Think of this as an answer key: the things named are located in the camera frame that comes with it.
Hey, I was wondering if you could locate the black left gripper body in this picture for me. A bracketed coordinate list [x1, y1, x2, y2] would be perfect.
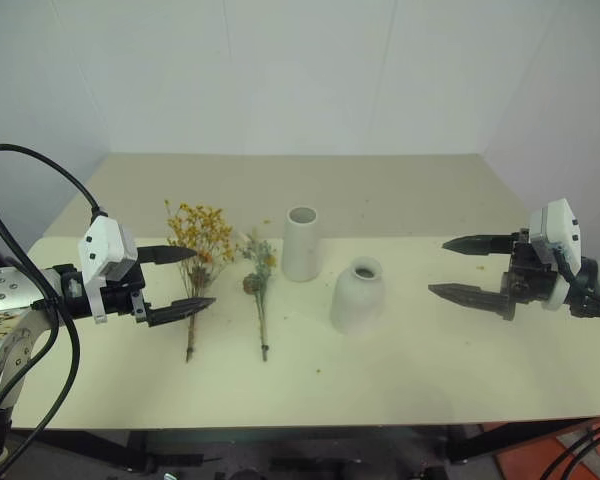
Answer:
[98, 263, 149, 324]

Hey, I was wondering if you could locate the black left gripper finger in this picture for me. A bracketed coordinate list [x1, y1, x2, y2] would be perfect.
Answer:
[145, 297, 218, 330]
[137, 244, 200, 267]

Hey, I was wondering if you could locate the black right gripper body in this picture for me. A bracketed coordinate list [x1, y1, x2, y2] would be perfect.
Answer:
[499, 228, 564, 322]

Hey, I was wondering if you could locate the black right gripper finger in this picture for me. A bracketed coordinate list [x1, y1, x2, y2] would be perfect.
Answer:
[441, 231, 520, 257]
[427, 282, 511, 317]

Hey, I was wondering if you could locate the white narrow-necked vase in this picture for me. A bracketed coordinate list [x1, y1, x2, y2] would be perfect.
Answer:
[328, 255, 386, 336]

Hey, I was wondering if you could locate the white cylindrical vase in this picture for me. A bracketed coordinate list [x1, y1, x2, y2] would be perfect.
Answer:
[282, 205, 322, 283]

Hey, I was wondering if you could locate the yellow dried flower bunch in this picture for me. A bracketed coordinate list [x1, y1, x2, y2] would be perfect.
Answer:
[163, 199, 237, 364]

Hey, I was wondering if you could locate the pale green dried flower bunch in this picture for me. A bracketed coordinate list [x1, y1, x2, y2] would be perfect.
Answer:
[236, 227, 280, 363]

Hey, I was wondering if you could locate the orange floor mat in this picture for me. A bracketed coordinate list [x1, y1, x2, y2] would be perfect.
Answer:
[479, 418, 600, 480]

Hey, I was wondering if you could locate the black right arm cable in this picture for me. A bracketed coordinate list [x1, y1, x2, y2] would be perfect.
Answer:
[553, 247, 600, 307]

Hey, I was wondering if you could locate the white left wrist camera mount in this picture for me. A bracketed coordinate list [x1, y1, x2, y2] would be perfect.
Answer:
[77, 214, 139, 326]

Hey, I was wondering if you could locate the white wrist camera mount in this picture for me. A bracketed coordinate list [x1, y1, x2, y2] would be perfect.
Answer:
[77, 214, 139, 326]
[527, 197, 584, 312]

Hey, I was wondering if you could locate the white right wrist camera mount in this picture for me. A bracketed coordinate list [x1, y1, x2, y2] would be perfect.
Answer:
[527, 197, 584, 312]

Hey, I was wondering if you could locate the black floor cable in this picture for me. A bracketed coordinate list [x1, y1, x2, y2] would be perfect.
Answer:
[542, 424, 600, 480]

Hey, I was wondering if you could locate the black table frame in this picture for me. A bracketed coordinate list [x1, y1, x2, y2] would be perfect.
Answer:
[9, 417, 600, 480]

